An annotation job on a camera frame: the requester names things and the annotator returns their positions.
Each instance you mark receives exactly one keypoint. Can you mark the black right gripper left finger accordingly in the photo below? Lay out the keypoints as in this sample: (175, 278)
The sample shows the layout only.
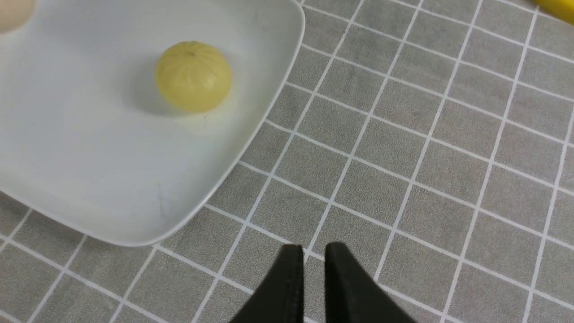
(279, 298)

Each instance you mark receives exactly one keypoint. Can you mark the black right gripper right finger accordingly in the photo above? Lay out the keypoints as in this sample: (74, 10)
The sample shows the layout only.
(351, 295)

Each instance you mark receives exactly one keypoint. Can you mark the yellow steamed bun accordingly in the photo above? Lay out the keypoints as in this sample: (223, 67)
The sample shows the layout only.
(193, 77)

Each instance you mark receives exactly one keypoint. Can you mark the white steamed bun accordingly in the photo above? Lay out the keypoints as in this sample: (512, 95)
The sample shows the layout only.
(15, 13)

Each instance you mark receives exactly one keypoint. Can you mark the white square plate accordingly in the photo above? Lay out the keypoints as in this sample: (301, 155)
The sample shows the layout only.
(87, 140)

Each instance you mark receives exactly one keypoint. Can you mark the grey checkered tablecloth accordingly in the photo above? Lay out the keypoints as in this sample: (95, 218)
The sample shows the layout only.
(433, 137)

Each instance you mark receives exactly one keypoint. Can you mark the woven bamboo steamer lid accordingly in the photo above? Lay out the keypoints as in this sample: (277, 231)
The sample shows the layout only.
(561, 9)

